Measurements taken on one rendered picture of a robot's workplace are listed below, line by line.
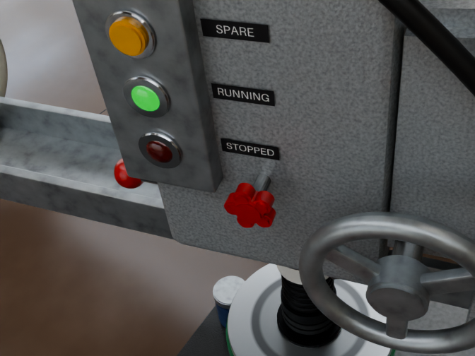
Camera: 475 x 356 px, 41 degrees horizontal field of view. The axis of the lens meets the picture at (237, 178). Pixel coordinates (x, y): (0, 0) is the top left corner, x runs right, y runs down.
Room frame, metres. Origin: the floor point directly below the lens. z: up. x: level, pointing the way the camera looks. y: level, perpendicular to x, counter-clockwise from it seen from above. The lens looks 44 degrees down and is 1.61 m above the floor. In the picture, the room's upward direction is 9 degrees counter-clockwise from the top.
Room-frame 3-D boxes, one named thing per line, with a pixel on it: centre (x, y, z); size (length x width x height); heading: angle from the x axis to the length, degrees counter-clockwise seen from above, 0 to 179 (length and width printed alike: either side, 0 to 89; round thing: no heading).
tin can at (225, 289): (1.09, 0.07, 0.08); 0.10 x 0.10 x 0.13
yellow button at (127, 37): (0.37, 0.06, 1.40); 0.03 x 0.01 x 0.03; 64
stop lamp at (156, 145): (0.38, 0.05, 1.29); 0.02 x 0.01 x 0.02; 64
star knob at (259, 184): (0.34, -0.01, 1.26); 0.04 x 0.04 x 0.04; 64
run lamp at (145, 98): (0.38, 0.05, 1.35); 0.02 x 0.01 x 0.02; 64
